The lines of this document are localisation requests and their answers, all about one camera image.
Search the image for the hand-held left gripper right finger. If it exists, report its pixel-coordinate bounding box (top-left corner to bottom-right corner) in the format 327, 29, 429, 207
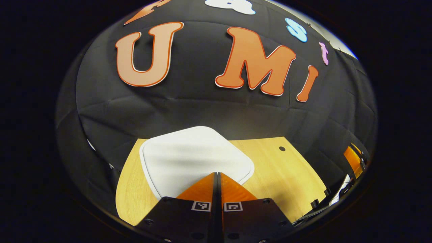
218, 172, 296, 243

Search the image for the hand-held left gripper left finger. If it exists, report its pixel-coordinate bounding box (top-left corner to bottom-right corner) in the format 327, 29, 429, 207
134, 172, 218, 243

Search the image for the white desktop garbage bin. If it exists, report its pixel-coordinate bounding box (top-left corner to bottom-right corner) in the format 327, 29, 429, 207
139, 126, 255, 202

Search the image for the black backdrop cloth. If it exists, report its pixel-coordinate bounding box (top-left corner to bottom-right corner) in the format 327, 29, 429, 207
76, 0, 377, 203

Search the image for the dark grey partition panel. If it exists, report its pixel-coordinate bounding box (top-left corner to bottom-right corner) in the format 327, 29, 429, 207
56, 44, 118, 216

